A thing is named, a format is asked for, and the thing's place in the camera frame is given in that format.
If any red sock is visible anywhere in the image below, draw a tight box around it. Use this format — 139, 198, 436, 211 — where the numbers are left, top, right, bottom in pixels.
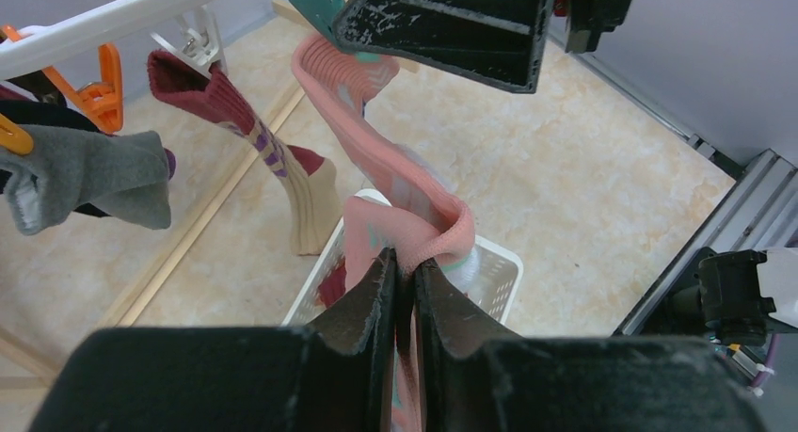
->
317, 263, 346, 308

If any wooden drying rack frame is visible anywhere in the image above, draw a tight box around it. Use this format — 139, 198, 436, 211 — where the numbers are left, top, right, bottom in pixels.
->
0, 0, 350, 390

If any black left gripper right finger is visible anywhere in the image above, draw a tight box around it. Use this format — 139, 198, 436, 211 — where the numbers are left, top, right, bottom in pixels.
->
412, 261, 765, 431

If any white oval clip hanger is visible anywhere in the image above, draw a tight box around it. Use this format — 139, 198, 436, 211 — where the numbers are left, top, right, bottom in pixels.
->
1, 0, 213, 79

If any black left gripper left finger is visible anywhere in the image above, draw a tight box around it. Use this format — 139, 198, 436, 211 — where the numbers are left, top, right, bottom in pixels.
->
30, 248, 397, 431

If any pink sock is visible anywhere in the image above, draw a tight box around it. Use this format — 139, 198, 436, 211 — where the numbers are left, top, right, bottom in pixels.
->
290, 33, 478, 432

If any small orange clothes clip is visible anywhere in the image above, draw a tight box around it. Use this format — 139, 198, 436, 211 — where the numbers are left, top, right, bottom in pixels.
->
3, 43, 124, 134

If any black sock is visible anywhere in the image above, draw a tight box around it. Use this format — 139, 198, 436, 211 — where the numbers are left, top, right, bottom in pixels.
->
0, 98, 114, 218

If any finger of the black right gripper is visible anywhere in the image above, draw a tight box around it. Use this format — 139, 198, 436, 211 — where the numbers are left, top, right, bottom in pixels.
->
565, 0, 632, 54
332, 0, 554, 94

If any striped beige maroon sock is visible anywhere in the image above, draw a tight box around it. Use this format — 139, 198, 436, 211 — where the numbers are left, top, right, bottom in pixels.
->
147, 50, 342, 255

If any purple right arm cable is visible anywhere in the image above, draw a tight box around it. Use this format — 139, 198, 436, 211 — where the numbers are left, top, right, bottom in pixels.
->
744, 332, 784, 393

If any white plastic basket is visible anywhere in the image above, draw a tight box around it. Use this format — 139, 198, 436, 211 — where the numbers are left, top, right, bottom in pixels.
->
282, 223, 523, 326

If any grey sock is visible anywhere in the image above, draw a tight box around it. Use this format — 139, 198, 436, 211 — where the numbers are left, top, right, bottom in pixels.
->
1, 124, 171, 235

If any teal side clothes clip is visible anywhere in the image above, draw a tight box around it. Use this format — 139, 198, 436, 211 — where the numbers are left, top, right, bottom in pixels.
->
288, 0, 346, 50

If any white clothes clip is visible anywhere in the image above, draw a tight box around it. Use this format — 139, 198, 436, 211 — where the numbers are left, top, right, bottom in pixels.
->
150, 6, 227, 79

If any maroon purple sock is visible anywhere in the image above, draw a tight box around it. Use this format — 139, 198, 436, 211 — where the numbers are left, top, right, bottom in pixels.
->
164, 148, 177, 180

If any aluminium front rail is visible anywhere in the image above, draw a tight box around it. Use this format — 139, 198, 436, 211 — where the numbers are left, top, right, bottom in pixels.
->
614, 150, 797, 335

